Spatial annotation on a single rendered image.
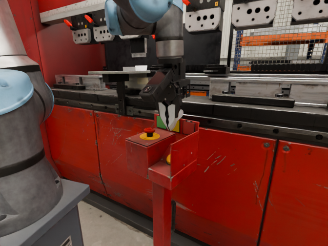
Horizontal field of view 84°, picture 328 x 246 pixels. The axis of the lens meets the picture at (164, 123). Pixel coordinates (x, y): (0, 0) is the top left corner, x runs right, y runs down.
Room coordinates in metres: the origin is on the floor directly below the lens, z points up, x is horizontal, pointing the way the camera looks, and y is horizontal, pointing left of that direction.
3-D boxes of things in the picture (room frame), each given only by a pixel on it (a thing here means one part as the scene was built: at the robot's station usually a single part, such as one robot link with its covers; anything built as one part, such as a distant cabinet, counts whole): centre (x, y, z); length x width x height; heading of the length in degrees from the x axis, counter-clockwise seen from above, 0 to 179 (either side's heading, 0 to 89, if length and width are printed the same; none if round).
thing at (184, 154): (0.59, 0.01, 0.75); 0.20 x 0.16 x 0.18; 51
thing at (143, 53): (1.10, 0.14, 1.12); 0.10 x 0.02 x 0.10; 60
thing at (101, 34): (1.21, 0.34, 1.25); 0.15 x 0.09 x 0.17; 60
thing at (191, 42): (1.66, 0.09, 1.12); 1.13 x 0.02 x 0.44; 60
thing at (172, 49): (0.54, -0.01, 1.06); 0.08 x 0.08 x 0.05
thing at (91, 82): (1.38, 0.62, 0.92); 0.50 x 0.06 x 0.10; 60
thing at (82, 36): (1.31, 0.51, 1.25); 0.15 x 0.09 x 0.17; 60
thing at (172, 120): (0.54, -0.04, 0.87); 0.06 x 0.03 x 0.09; 141
